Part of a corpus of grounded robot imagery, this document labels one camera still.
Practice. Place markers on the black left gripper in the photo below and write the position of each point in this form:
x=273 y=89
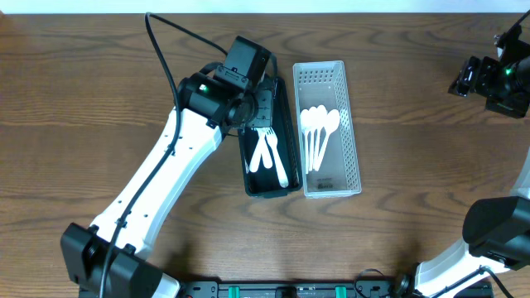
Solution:
x=265 y=103

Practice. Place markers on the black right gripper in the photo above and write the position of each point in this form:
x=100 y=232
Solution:
x=469 y=76

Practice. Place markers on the white plastic fork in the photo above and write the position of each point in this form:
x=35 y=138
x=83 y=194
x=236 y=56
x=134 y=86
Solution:
x=272 y=141

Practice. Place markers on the white plastic spoon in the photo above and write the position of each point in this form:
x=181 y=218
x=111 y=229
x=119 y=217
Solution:
x=262 y=144
x=330 y=124
x=319 y=118
x=305 y=128

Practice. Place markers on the mint green plastic fork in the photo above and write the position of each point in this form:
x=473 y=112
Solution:
x=255 y=160

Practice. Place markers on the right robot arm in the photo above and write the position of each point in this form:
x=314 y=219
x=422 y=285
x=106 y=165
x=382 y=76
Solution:
x=495 y=233

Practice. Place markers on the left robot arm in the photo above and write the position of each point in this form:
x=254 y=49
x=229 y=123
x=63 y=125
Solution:
x=109 y=257

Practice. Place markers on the white plastic basket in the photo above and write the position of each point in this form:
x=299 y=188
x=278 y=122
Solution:
x=325 y=83

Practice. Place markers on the black plastic basket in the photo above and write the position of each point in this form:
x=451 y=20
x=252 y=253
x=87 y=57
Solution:
x=264 y=183

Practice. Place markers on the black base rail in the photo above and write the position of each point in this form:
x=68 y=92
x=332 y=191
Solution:
x=370 y=287

